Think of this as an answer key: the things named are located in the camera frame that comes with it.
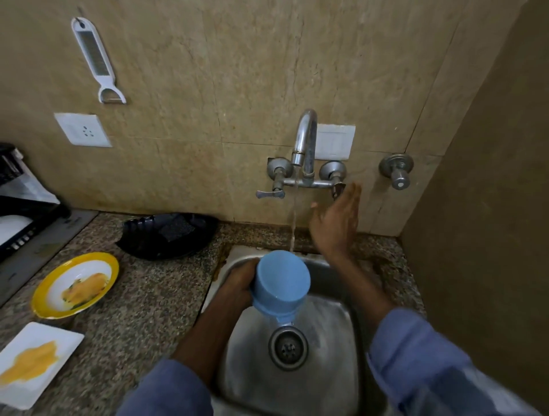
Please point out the person's right forearm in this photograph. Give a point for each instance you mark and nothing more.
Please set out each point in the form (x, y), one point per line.
(360, 287)

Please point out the black dish drying rack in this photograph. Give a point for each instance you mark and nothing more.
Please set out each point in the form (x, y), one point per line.
(21, 210)

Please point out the white wall power socket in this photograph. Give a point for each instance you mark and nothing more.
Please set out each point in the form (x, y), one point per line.
(83, 130)

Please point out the stainless steel sink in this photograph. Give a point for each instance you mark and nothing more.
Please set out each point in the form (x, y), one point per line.
(291, 343)

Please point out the yellow rimmed round plate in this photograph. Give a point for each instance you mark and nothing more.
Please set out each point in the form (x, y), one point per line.
(75, 285)

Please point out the person's left fingers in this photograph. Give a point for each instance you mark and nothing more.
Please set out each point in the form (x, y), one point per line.
(251, 268)

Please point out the black plastic tray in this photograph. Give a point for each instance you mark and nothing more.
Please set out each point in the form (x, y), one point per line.
(167, 235)

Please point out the chrome wall faucet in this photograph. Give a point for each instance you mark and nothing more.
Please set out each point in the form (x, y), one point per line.
(303, 163)

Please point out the person's left forearm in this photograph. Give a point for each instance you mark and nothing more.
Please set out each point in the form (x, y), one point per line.
(216, 321)

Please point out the white wall switch plate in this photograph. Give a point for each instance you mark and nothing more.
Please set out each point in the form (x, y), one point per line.
(336, 142)

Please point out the dark scrubbing sponge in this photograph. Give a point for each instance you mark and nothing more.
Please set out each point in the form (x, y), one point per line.
(176, 228)

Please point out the person's right thumb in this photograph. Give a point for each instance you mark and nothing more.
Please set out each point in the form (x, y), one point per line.
(315, 213)

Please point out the white hanging peeler grater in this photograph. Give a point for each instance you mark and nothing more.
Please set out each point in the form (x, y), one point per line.
(96, 60)

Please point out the person's left hand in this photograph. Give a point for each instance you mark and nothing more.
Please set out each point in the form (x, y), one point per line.
(237, 280)

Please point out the chrome wall stop valve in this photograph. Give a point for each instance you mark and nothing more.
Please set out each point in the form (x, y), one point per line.
(397, 170)

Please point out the blue plastic cup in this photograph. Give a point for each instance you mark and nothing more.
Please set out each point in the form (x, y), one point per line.
(279, 285)

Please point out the round sink drain strainer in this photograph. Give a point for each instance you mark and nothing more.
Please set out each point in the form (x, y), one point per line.
(288, 347)

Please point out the person's right hand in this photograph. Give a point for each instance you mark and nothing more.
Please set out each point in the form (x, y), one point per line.
(336, 223)

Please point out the white square plate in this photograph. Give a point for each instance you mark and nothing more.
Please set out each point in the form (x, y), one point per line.
(32, 364)

